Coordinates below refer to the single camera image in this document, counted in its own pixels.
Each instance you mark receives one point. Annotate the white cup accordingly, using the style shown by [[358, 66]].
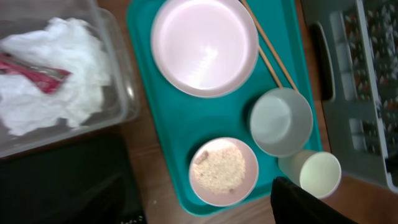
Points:
[[316, 172]]

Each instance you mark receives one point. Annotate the large white plate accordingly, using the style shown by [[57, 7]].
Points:
[[204, 48]]

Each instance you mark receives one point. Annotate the rice pile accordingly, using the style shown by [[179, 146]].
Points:
[[220, 171]]

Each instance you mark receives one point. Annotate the grey bowl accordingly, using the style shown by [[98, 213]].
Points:
[[281, 122]]

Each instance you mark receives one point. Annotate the wooden chopstick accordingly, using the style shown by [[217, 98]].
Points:
[[269, 66], [270, 46]]

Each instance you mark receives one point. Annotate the grey dishwasher rack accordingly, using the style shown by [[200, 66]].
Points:
[[355, 44]]

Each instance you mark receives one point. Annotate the red snack wrapper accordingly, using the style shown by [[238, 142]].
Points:
[[47, 80]]

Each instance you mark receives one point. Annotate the black tray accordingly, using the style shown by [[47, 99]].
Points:
[[86, 181]]

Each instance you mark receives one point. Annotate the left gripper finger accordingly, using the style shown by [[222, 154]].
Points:
[[291, 204]]

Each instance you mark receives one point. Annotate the small pink bowl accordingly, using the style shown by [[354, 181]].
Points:
[[237, 195]]

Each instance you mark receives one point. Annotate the white napkin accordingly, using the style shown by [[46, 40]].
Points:
[[65, 44]]

